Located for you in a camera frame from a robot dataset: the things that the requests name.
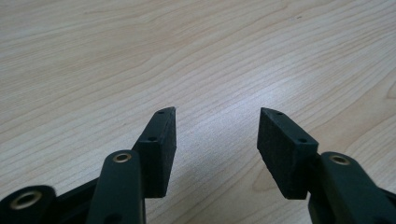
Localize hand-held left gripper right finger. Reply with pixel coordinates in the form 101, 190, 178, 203
256, 106, 319, 201

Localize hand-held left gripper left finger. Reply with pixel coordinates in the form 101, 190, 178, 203
132, 106, 177, 199

